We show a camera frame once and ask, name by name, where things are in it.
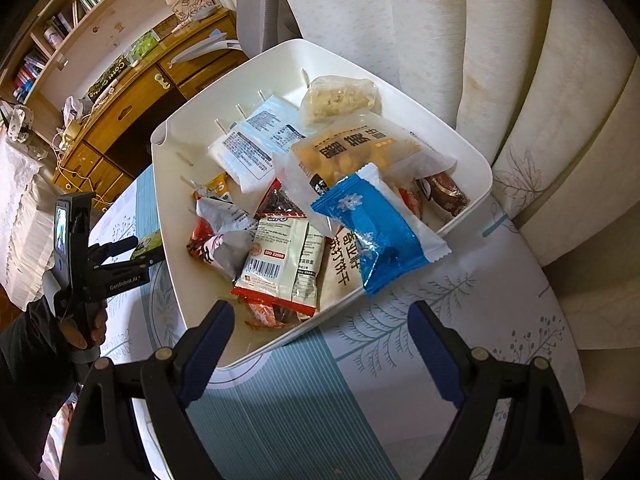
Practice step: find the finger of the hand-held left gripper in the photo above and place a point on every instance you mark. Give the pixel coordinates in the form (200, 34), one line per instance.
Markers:
(130, 262)
(115, 247)

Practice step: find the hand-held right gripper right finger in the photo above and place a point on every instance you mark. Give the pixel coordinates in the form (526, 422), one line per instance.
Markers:
(437, 360)

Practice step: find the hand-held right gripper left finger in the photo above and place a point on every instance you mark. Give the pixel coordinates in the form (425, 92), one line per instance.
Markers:
(207, 355)

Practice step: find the green snack packet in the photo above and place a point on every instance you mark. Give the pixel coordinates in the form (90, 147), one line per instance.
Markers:
(147, 245)

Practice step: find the red orange snack packet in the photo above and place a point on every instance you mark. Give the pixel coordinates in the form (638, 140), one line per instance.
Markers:
(270, 316)

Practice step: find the white plastic bin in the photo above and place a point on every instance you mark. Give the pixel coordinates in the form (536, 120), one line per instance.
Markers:
(175, 200)

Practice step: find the silver and red snack packet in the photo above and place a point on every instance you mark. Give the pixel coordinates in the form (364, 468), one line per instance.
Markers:
(220, 240)

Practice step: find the orange and white sachet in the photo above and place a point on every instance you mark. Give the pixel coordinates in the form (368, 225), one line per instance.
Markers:
(215, 187)

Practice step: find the beige red-edged snack packet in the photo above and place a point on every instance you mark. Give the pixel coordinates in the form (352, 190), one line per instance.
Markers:
(280, 265)

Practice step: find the blue snowflake snack packet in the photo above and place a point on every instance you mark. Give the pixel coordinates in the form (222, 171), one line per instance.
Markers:
(370, 230)

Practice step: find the dark red snowflake packet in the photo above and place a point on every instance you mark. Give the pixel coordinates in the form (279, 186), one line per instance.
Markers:
(447, 195)

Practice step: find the light blue bread packet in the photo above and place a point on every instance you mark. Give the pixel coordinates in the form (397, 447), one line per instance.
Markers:
(255, 140)

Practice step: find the orange biscuit packet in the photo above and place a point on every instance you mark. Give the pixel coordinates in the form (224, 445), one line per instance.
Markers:
(350, 155)

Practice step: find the puffed rice cake packet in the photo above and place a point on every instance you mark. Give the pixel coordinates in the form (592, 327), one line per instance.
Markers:
(340, 97)

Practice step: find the person's left forearm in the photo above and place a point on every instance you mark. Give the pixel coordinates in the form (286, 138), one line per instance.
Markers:
(25, 370)

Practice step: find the person's left hand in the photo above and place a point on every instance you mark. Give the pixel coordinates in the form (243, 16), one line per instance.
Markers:
(72, 335)

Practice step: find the white lace cover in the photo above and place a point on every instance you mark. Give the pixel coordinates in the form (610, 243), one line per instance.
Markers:
(20, 235)

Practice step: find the teal striped table mat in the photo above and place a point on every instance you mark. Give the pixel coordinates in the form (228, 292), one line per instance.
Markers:
(280, 410)

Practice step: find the wooden desk with drawers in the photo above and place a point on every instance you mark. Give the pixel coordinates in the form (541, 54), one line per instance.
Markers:
(125, 115)

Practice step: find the white plastic bag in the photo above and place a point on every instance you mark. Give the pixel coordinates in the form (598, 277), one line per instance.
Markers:
(74, 110)

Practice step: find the patterned fabric bag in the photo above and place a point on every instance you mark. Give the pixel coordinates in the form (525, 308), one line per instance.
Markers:
(17, 122)

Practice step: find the dark printed box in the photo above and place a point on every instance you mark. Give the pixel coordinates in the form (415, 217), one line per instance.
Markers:
(110, 76)

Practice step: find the green pack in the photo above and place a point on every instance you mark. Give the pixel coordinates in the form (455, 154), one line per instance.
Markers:
(146, 44)

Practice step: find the wooden bookshelf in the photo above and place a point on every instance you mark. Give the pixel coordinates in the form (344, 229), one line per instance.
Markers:
(100, 25)

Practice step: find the row of books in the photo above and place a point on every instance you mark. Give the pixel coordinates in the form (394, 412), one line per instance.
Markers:
(75, 5)

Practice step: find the printed cardboard box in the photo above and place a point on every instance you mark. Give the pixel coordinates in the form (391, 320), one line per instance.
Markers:
(192, 5)

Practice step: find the grey office chair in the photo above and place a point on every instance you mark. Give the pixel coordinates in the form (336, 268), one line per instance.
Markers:
(270, 5)

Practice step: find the floral cream curtain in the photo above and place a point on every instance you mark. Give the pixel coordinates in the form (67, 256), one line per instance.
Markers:
(500, 60)

